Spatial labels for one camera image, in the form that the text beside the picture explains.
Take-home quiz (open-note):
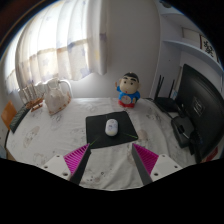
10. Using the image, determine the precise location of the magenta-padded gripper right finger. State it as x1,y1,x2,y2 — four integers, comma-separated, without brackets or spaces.
131,143,184,186

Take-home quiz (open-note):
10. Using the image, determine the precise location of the white wall shelf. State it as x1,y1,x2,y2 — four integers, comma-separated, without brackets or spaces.
159,4,224,76

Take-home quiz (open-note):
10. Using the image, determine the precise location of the black router with antennas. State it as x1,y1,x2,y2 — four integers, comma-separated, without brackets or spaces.
153,74,181,113

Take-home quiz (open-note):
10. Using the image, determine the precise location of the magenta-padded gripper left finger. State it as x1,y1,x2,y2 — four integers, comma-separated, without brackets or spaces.
42,143,92,186

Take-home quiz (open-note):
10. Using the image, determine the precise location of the large white conch shell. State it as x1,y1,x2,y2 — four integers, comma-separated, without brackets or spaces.
43,78,72,116

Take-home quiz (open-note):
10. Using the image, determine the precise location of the orange wooden chair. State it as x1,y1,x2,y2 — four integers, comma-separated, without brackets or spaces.
0,100,18,131

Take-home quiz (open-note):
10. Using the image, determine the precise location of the white printed tablecloth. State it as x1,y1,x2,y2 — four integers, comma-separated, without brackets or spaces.
4,96,224,192

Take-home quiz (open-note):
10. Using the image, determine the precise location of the black computer monitor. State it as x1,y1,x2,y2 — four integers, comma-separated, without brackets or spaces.
170,63,224,164

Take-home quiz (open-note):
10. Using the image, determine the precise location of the cartoon boy figurine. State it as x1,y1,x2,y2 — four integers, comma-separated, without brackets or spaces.
114,72,142,109

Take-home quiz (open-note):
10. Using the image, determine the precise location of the black mouse pad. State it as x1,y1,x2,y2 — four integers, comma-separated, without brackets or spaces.
85,110,139,150

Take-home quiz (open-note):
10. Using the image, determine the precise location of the white star-print curtain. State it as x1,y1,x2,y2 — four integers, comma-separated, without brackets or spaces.
4,0,109,96

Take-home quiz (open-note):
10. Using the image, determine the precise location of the white cartoon-print computer mouse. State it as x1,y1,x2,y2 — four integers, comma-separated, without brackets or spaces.
104,118,120,138

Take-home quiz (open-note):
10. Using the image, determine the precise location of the white railed frame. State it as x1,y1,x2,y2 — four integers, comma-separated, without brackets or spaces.
34,77,74,101

